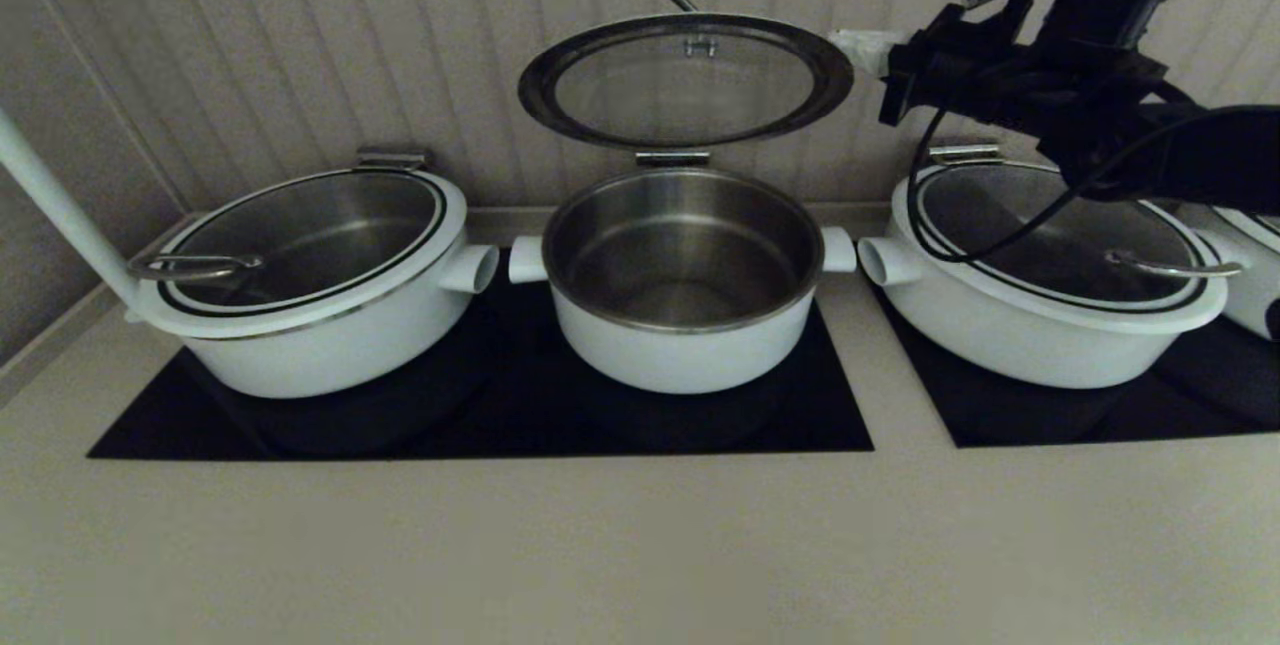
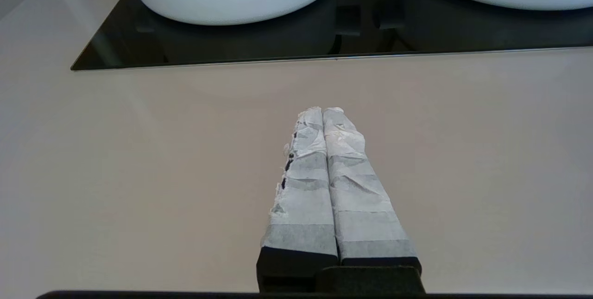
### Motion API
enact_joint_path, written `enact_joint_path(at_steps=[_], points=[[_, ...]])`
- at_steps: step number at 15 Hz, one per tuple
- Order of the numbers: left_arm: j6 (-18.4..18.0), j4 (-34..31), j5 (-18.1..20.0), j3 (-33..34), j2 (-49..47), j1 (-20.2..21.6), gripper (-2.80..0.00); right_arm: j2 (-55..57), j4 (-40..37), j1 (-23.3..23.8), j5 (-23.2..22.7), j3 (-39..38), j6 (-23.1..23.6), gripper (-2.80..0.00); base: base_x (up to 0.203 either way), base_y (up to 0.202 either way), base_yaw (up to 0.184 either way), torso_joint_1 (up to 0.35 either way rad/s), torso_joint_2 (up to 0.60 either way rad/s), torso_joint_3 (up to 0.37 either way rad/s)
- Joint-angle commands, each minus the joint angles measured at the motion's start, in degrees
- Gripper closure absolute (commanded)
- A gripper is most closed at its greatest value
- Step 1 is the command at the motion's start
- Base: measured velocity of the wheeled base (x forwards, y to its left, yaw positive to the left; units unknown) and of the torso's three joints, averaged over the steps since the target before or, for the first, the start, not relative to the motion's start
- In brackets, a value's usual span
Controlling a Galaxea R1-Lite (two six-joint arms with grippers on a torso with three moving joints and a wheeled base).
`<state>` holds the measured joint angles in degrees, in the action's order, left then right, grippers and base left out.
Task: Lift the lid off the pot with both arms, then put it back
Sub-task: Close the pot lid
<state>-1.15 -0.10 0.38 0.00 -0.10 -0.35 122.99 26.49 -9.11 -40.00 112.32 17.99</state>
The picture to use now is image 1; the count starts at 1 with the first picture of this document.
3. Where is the glass lid with white rim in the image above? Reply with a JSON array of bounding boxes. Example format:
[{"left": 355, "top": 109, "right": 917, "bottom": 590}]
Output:
[{"left": 517, "top": 0, "right": 856, "bottom": 151}]

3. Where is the right white chafing pot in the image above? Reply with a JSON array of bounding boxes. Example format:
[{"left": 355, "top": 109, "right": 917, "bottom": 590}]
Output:
[{"left": 890, "top": 162, "right": 1244, "bottom": 336}]

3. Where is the white chafing pot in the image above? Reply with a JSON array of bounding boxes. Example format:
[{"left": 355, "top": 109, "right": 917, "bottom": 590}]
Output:
[
  {"left": 128, "top": 168, "right": 469, "bottom": 339},
  {"left": 890, "top": 162, "right": 1244, "bottom": 336}
]

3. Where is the left white chafing pot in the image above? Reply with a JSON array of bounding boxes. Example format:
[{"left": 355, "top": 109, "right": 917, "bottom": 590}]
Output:
[{"left": 128, "top": 168, "right": 469, "bottom": 339}]

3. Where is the black glass cooktop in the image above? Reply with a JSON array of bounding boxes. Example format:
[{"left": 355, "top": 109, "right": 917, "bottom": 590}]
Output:
[
  {"left": 870, "top": 275, "right": 1280, "bottom": 449},
  {"left": 88, "top": 245, "right": 874, "bottom": 461}
]

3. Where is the white slanted pole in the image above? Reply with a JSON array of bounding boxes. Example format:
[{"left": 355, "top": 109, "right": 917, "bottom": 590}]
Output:
[{"left": 0, "top": 105, "right": 151, "bottom": 323}]

